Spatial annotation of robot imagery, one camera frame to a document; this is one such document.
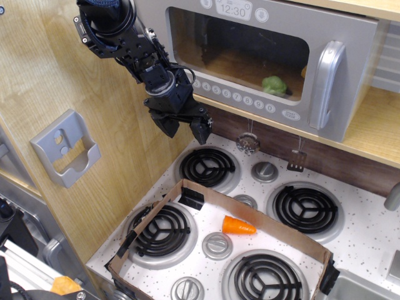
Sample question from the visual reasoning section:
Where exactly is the black burner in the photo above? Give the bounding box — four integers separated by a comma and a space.
266, 181, 345, 244
221, 249, 311, 300
128, 203, 198, 270
174, 147, 241, 194

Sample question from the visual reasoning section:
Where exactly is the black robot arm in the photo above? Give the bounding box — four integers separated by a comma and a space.
74, 1, 213, 145

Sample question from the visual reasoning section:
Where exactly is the front right black burner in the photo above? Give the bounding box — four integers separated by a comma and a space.
221, 249, 311, 300

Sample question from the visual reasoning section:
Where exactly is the centre grey stove knob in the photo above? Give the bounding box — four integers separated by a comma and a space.
202, 232, 233, 261

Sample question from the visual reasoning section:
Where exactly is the green toy broccoli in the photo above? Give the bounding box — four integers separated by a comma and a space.
262, 76, 287, 96

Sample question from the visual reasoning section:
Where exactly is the grey toy microwave door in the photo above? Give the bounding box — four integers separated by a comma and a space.
134, 1, 385, 142

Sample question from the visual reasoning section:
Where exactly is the front grey stove knob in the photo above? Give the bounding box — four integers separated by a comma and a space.
171, 276, 205, 300

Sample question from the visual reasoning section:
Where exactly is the hanging toy spatula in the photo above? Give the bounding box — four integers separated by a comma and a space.
287, 136, 307, 173

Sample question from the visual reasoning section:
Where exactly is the hanging silver toy strainer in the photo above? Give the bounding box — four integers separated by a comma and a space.
236, 119, 261, 156

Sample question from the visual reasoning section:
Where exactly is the grey stove knob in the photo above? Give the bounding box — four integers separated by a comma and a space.
202, 232, 233, 261
251, 162, 279, 183
171, 276, 205, 300

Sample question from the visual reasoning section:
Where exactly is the grey oven door handle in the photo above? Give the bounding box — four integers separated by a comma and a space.
42, 238, 66, 274

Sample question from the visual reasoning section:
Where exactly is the brown cardboard frame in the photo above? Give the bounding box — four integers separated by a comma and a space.
105, 179, 340, 299

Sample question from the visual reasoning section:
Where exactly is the grey toy faucet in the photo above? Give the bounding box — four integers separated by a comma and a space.
384, 182, 400, 211

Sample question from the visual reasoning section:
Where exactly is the back left black burner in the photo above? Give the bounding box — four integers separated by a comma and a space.
174, 147, 241, 194

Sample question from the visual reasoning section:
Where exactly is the silver microwave door handle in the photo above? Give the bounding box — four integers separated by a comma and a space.
308, 41, 345, 130

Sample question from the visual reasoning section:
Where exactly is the orange object bottom left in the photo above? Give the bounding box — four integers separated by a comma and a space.
50, 276, 82, 296

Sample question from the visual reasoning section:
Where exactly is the grey wall holder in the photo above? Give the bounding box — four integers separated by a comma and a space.
30, 109, 101, 188

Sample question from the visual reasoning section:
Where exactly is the back right black burner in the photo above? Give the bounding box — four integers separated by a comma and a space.
266, 181, 345, 244

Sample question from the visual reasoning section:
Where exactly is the steel toy sink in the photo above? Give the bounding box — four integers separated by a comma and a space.
327, 269, 399, 300

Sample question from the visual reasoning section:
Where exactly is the back grey stove knob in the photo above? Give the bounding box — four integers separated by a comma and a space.
251, 162, 279, 183

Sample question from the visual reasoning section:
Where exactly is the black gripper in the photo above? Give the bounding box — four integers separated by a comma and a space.
144, 69, 213, 145

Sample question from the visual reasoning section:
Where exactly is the black cable bottom left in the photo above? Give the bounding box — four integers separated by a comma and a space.
9, 281, 32, 298

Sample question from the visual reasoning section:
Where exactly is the front left black burner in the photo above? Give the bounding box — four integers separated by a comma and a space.
128, 203, 198, 270

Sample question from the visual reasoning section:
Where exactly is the orange toy carrot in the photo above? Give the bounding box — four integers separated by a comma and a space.
222, 216, 257, 235

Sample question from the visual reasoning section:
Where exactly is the small middle grey knob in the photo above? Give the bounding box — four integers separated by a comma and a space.
234, 194, 258, 209

